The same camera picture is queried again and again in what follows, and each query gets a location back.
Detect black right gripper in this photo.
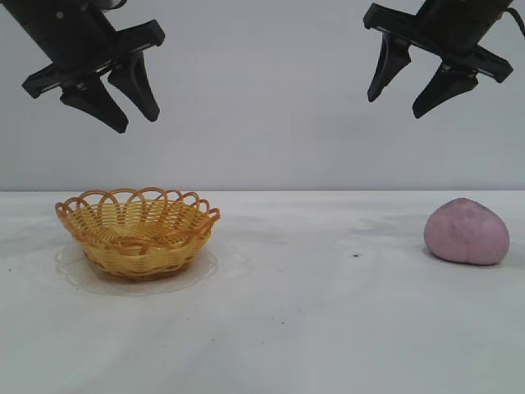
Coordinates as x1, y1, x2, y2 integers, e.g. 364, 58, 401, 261
363, 0, 516, 120

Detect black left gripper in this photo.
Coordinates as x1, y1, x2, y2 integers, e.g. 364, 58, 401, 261
0, 0, 166, 135

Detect yellow woven plastic basket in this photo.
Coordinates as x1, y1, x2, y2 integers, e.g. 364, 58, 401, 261
55, 187, 221, 282

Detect pink foam peach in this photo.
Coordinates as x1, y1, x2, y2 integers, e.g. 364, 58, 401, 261
423, 197, 511, 268

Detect black cable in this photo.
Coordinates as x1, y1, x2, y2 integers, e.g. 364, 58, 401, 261
498, 7, 525, 30

